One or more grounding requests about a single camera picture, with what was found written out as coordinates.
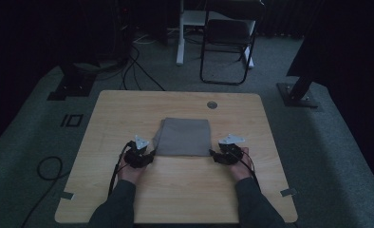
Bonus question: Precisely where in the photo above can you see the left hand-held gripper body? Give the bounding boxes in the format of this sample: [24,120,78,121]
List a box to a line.
[123,134,151,169]

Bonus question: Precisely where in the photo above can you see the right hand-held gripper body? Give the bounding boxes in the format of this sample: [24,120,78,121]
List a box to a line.
[217,133,247,166]

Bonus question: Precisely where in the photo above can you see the grey pants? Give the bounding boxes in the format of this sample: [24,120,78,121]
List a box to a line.
[152,117,214,158]

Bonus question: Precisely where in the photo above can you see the person's left hand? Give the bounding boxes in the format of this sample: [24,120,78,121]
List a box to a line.
[117,155,147,186]

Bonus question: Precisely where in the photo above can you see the person's right hand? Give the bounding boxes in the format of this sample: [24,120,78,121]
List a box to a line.
[228,146,254,182]

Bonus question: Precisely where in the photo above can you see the black floor tape marks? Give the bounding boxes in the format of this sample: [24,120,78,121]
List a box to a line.
[60,113,84,128]

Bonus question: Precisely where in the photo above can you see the black folding chair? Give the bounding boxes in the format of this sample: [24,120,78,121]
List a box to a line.
[199,0,267,86]

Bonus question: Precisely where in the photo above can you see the dark curtain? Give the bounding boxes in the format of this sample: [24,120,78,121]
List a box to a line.
[285,0,374,198]

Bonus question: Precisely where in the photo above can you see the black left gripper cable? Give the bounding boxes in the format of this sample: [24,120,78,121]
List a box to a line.
[107,140,136,198]

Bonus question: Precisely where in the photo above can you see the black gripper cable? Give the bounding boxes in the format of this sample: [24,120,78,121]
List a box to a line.
[107,140,136,198]
[241,149,262,192]

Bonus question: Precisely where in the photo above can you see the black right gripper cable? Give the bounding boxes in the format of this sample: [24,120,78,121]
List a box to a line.
[241,149,262,192]

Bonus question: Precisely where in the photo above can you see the black floor cables bundle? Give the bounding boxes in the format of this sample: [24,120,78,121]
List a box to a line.
[120,47,166,92]

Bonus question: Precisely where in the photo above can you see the black stand with slanted post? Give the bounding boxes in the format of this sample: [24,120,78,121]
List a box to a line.
[276,70,320,109]

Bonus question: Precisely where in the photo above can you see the black looped floor cable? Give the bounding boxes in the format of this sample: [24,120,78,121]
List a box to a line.
[19,155,73,228]

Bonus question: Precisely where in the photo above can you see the black stand base plate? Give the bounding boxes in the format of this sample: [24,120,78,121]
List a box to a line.
[47,62,98,102]

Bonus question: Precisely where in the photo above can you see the white floor cable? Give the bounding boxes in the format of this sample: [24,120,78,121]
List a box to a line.
[133,32,159,46]

